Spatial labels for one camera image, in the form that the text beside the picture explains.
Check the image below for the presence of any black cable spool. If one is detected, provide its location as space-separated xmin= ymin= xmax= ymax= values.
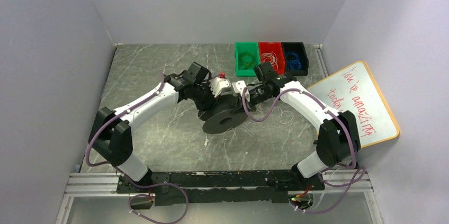
xmin=197 ymin=95 xmax=248 ymax=135

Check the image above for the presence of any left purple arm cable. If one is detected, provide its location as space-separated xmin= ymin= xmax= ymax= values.
xmin=85 ymin=72 xmax=192 ymax=224

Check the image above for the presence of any red plastic bin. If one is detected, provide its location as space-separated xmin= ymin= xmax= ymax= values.
xmin=258 ymin=42 xmax=286 ymax=75

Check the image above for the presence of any green coiled cable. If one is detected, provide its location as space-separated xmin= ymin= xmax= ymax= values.
xmin=239 ymin=51 xmax=257 ymax=69

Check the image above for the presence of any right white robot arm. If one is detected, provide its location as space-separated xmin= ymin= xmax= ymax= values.
xmin=235 ymin=62 xmax=361 ymax=178

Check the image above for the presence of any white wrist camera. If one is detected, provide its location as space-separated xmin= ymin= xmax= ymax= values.
xmin=231 ymin=80 xmax=250 ymax=102
xmin=209 ymin=72 xmax=231 ymax=98

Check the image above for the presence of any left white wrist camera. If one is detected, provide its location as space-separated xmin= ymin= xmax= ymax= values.
xmin=209 ymin=72 xmax=231 ymax=98

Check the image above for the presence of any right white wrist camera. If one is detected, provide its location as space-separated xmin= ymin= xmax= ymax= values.
xmin=231 ymin=80 xmax=250 ymax=102

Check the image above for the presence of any whiteboard with wooden frame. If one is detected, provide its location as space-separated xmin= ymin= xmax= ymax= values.
xmin=308 ymin=61 xmax=400 ymax=148

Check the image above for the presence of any blue coiled cable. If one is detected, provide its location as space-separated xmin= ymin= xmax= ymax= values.
xmin=284 ymin=51 xmax=303 ymax=70

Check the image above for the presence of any green plastic bin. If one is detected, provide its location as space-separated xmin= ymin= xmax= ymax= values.
xmin=235 ymin=42 xmax=261 ymax=77

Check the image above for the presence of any aluminium extrusion frame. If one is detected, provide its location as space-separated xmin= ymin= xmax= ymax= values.
xmin=56 ymin=169 xmax=383 ymax=223

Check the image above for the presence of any black plastic bin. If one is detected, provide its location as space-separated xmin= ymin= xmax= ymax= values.
xmin=281 ymin=42 xmax=309 ymax=76

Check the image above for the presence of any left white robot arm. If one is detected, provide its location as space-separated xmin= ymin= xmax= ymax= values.
xmin=85 ymin=62 xmax=225 ymax=187

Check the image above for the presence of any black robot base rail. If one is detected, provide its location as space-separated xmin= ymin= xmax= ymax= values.
xmin=116 ymin=169 xmax=325 ymax=206

